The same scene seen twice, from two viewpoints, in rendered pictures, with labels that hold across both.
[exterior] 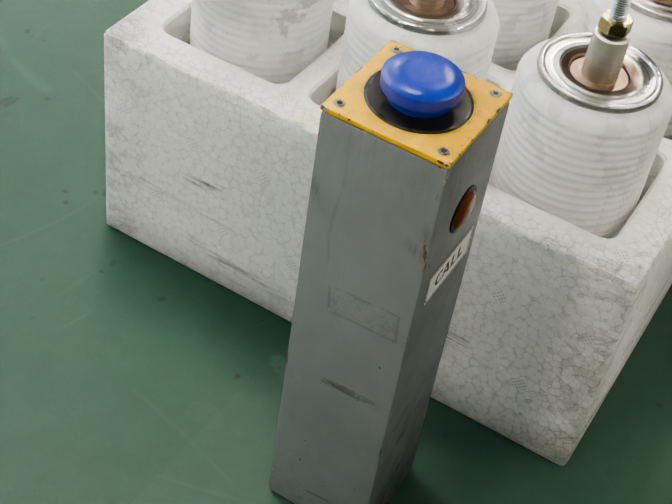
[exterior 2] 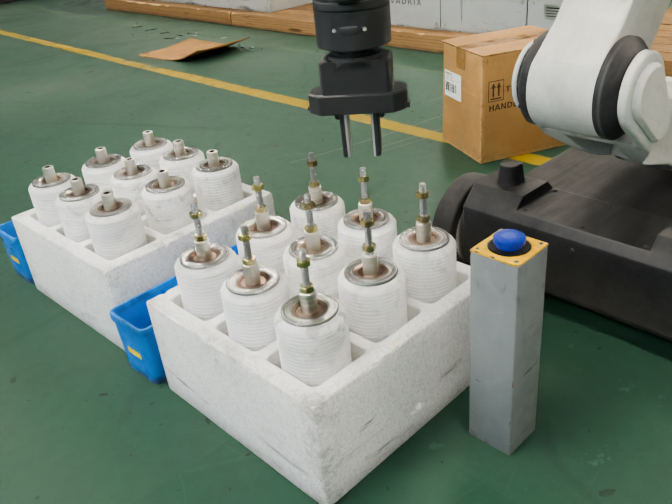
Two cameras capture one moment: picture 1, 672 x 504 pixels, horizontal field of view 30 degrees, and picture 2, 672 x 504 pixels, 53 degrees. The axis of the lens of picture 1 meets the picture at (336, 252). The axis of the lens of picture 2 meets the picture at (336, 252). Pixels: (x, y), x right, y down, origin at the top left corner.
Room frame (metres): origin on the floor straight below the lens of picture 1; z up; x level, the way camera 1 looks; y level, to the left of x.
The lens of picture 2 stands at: (0.40, 0.73, 0.74)
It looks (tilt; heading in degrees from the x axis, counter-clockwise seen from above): 29 degrees down; 293
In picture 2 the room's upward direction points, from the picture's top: 6 degrees counter-clockwise
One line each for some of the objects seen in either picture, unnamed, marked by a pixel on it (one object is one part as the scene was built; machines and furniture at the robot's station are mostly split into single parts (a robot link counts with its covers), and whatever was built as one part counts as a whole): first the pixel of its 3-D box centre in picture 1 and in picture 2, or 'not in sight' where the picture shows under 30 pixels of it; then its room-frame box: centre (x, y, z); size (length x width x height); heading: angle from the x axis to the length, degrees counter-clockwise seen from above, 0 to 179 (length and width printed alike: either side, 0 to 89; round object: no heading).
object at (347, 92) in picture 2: not in sight; (355, 57); (0.68, -0.03, 0.55); 0.13 x 0.10 x 0.12; 13
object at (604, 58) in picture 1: (605, 55); (423, 231); (0.63, -0.14, 0.26); 0.02 x 0.02 x 0.03
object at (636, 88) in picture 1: (599, 73); (423, 239); (0.63, -0.14, 0.25); 0.08 x 0.08 x 0.01
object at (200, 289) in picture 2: not in sight; (215, 306); (0.94, -0.02, 0.16); 0.10 x 0.10 x 0.18
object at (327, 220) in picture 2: not in sight; (321, 247); (0.84, -0.24, 0.16); 0.10 x 0.10 x 0.18
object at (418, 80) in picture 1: (420, 89); (509, 242); (0.49, -0.03, 0.32); 0.04 x 0.04 x 0.02
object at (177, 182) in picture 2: not in sight; (165, 185); (1.17, -0.26, 0.25); 0.08 x 0.08 x 0.01
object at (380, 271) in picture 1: (374, 320); (505, 347); (0.49, -0.03, 0.16); 0.07 x 0.07 x 0.31; 66
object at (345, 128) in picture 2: not in sight; (343, 131); (0.70, -0.03, 0.46); 0.03 x 0.02 x 0.06; 103
